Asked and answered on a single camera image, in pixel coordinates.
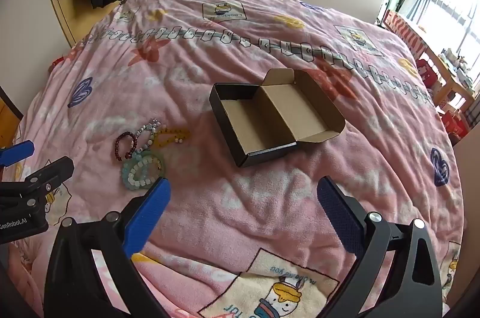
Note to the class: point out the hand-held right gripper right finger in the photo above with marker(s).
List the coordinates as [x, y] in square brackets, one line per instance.
[337, 217]

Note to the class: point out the pink printed blanket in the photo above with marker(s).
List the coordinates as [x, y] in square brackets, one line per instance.
[225, 198]

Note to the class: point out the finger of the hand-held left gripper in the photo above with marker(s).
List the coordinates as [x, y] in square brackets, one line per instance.
[52, 172]
[17, 152]

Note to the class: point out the pearl earring pair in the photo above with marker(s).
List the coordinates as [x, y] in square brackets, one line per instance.
[179, 140]

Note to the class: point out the red patterned box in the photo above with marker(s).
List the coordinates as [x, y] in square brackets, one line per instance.
[453, 123]

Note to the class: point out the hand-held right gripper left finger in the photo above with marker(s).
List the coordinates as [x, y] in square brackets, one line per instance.
[150, 213]

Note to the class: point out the red striped box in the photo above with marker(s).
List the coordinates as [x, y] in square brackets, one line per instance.
[407, 31]

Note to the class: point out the black cardboard box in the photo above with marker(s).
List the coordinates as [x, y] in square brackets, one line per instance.
[262, 123]

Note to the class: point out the wooden table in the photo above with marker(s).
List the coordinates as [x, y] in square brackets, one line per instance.
[450, 82]

